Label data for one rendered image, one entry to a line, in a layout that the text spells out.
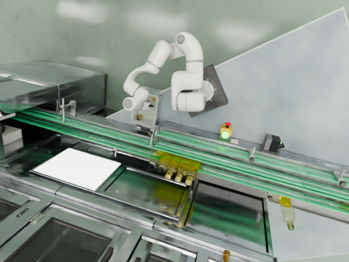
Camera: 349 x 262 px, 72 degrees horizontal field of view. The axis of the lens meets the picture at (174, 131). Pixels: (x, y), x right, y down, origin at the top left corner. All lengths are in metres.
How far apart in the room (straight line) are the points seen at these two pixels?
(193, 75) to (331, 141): 0.93
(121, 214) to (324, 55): 1.34
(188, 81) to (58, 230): 0.92
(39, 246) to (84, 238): 0.18
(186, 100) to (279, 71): 0.59
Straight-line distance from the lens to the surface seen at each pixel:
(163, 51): 1.24
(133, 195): 1.38
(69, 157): 1.70
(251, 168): 1.50
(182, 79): 1.18
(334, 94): 1.59
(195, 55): 1.19
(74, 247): 1.22
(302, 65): 1.52
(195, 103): 1.17
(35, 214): 1.36
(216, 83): 1.45
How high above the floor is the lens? 2.24
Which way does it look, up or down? 64 degrees down
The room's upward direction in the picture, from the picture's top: 142 degrees counter-clockwise
